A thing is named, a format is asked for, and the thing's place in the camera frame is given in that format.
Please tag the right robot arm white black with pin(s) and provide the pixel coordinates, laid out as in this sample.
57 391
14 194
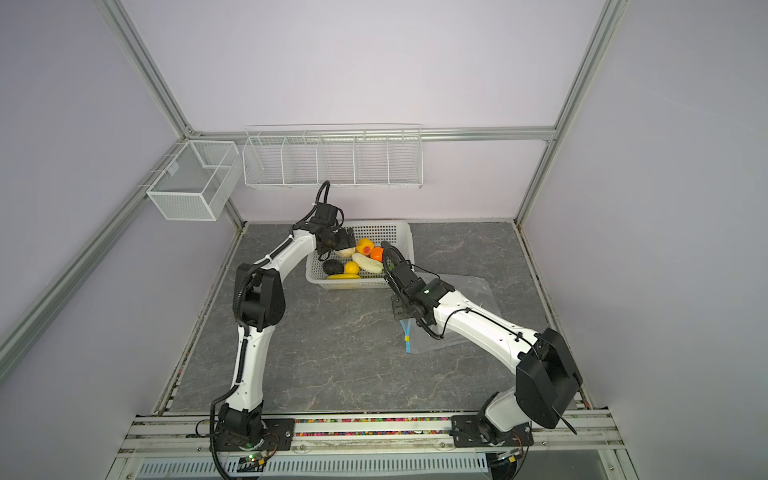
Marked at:
546 378

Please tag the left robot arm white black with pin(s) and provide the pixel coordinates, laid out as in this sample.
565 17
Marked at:
258 305

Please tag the white wire wall shelf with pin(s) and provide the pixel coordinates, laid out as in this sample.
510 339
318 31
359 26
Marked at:
363 155

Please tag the beige round potato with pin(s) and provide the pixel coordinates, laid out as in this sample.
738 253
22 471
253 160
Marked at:
346 253

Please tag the white perforated plastic basket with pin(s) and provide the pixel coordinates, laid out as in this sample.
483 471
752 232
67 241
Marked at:
396 232

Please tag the dark round avocado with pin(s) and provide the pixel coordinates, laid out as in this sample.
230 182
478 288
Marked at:
333 267

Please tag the clear zip bag blue zipper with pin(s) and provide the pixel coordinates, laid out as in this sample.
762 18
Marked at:
475 290

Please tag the white vent grille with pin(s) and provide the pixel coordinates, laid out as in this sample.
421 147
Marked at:
317 466

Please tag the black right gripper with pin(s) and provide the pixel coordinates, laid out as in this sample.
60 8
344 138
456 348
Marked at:
398 309

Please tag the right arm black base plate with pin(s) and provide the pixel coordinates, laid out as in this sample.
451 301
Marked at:
474 431

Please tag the small yellow lemon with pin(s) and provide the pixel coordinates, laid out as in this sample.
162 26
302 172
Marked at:
351 268

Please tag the white mesh wall box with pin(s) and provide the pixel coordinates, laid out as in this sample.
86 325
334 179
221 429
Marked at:
198 181

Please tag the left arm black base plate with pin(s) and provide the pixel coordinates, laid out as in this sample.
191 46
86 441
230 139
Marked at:
268 435

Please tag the yellow peach with red spot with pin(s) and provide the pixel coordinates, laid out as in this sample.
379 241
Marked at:
365 246

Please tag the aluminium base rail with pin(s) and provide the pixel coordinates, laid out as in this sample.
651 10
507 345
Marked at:
369 433

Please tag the orange tangerine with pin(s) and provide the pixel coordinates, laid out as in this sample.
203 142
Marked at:
377 254

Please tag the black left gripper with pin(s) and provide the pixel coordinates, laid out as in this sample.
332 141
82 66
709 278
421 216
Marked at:
345 241

